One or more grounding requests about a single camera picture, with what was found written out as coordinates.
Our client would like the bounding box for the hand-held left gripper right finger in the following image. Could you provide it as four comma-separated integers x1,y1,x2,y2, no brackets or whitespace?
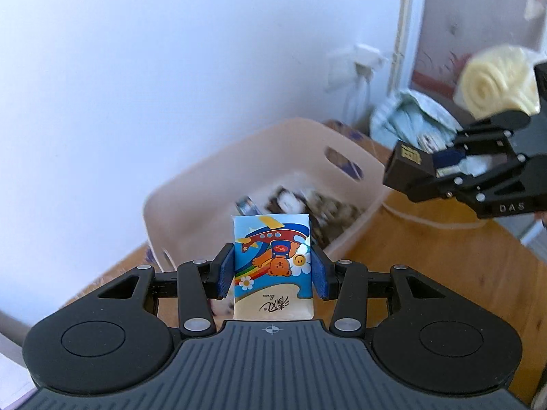
311,247,449,339

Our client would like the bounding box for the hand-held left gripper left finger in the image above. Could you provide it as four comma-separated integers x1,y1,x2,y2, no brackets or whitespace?
97,243,235,338

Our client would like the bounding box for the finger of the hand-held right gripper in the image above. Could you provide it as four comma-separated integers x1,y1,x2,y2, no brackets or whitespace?
406,160,528,206
436,111,533,169

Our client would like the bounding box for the small black box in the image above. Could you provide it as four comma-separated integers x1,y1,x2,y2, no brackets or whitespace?
382,140,439,199

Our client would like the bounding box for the cartoon bear tissue pack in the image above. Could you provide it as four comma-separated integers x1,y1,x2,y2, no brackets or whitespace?
231,213,316,321

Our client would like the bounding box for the beige plastic storage bin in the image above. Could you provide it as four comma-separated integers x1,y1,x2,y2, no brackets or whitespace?
142,117,391,272

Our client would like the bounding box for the light blue plastic bag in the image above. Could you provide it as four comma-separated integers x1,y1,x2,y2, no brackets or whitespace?
370,90,513,172

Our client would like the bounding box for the wooden desk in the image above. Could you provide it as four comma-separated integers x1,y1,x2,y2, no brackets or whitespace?
60,137,547,410

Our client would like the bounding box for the pale yellow fleece blanket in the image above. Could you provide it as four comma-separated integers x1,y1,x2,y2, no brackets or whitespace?
455,45,541,120

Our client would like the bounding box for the white wall charger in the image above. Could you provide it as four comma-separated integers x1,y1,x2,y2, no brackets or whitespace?
327,43,389,91

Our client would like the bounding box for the white door frame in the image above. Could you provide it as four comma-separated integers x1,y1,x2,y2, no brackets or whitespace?
387,0,424,97

